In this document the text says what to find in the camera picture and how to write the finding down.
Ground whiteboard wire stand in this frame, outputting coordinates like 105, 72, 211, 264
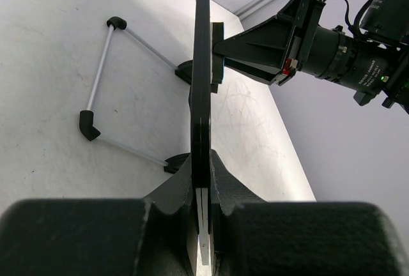
79, 16, 189, 174

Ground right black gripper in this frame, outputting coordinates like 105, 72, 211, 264
213, 0, 388, 105

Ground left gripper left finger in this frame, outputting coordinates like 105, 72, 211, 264
1, 155, 197, 275

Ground small black-framed whiteboard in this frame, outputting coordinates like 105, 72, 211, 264
190, 0, 212, 266

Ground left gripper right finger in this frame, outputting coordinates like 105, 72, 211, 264
211, 151, 408, 275

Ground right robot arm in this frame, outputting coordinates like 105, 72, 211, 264
212, 0, 408, 109

